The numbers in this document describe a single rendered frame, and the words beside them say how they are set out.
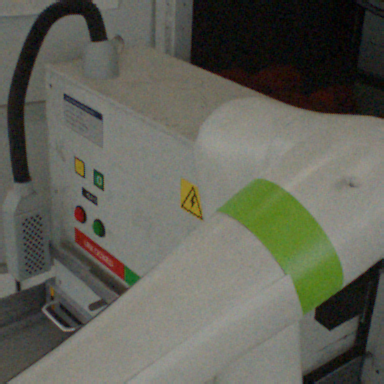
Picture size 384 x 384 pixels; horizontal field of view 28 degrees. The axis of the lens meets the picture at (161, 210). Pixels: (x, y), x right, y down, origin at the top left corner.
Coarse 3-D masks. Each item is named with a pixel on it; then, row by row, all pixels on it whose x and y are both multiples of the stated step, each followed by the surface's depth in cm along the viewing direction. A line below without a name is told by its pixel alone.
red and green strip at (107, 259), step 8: (80, 232) 142; (80, 240) 143; (88, 240) 140; (88, 248) 141; (96, 248) 139; (96, 256) 140; (104, 256) 137; (112, 256) 135; (104, 264) 138; (112, 264) 136; (120, 264) 133; (120, 272) 134; (128, 272) 132; (128, 280) 133; (136, 280) 131
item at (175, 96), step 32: (64, 64) 136; (128, 64) 137; (160, 64) 137; (192, 64) 138; (128, 96) 123; (160, 96) 123; (192, 96) 124; (224, 96) 124; (160, 128) 112; (192, 128) 112; (352, 320) 140; (320, 352) 137
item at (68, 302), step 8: (48, 280) 159; (48, 288) 158; (56, 288) 156; (48, 296) 160; (64, 296) 154; (64, 304) 154; (72, 304) 152; (64, 312) 156; (72, 312) 152; (80, 312) 150; (88, 312) 149; (64, 320) 157; (72, 320) 154; (80, 320) 151; (88, 320) 148
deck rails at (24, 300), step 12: (24, 288) 158; (36, 288) 159; (0, 300) 154; (12, 300) 156; (24, 300) 159; (36, 300) 161; (0, 312) 156; (12, 312) 158; (24, 312) 160; (36, 312) 161; (0, 324) 157; (12, 324) 158; (24, 324) 158; (0, 336) 154; (360, 360) 142; (336, 372) 138; (348, 372) 141
